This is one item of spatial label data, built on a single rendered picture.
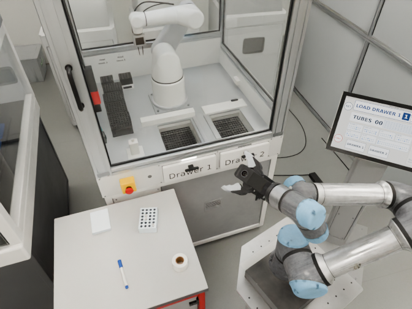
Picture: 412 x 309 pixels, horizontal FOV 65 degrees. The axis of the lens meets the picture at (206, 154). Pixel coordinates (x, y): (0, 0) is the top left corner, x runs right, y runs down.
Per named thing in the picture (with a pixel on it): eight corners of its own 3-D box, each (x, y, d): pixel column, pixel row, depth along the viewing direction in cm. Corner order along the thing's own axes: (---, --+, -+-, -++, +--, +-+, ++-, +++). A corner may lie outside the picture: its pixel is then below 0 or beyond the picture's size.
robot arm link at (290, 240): (298, 237, 135) (304, 217, 126) (311, 267, 125) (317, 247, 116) (271, 241, 134) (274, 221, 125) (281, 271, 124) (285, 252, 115)
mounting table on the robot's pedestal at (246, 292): (355, 300, 143) (364, 289, 135) (283, 366, 125) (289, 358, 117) (283, 228, 170) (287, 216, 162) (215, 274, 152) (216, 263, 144)
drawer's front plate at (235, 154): (267, 157, 185) (270, 143, 177) (220, 168, 178) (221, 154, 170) (266, 155, 186) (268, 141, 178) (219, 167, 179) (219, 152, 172)
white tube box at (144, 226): (156, 232, 155) (156, 228, 153) (139, 233, 155) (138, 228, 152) (157, 211, 164) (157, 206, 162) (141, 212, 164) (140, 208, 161)
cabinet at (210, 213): (265, 230, 244) (282, 154, 189) (129, 271, 221) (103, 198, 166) (221, 149, 310) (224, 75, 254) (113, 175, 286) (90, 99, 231)
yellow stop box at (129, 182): (137, 192, 164) (135, 182, 159) (122, 195, 162) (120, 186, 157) (135, 184, 167) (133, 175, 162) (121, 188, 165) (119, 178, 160)
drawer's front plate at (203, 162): (216, 170, 177) (216, 156, 170) (164, 183, 171) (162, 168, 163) (214, 168, 179) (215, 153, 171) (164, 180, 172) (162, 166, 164)
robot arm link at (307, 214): (314, 238, 87) (305, 223, 82) (284, 218, 96) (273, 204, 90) (331, 216, 89) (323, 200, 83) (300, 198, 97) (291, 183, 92)
